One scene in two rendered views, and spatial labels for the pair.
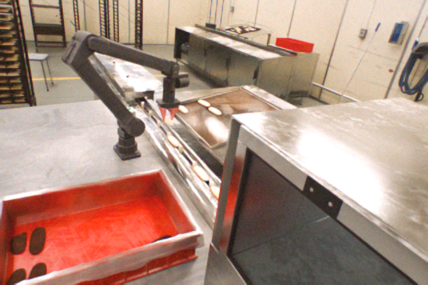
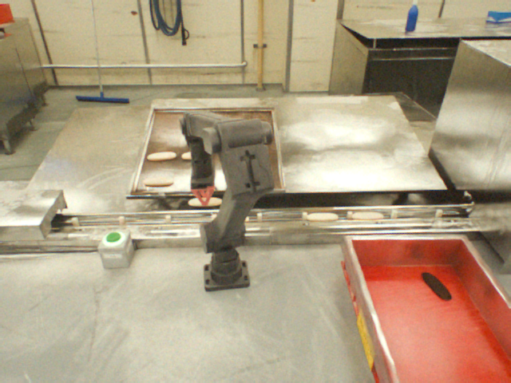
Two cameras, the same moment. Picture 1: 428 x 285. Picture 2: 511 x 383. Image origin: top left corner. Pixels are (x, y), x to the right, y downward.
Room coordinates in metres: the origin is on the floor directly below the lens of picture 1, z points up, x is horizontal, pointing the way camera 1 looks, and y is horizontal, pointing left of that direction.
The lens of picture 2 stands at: (0.63, 0.96, 1.59)
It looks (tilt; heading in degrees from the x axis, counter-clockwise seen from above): 34 degrees down; 300
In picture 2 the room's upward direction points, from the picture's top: straight up
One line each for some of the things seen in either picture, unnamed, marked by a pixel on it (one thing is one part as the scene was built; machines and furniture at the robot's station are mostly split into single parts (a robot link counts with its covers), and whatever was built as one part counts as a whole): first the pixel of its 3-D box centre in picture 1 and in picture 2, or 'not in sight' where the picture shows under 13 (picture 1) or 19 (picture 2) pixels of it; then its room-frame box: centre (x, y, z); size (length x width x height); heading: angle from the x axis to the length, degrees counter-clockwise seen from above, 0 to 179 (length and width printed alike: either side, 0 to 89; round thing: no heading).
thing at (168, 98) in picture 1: (168, 96); (202, 167); (1.24, 0.22, 1.04); 0.10 x 0.07 x 0.07; 123
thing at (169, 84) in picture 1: (170, 83); (200, 147); (1.24, 0.22, 1.10); 0.07 x 0.06 x 0.07; 140
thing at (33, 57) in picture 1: (35, 71); not in sight; (3.89, 2.63, 0.23); 0.36 x 0.36 x 0.46; 19
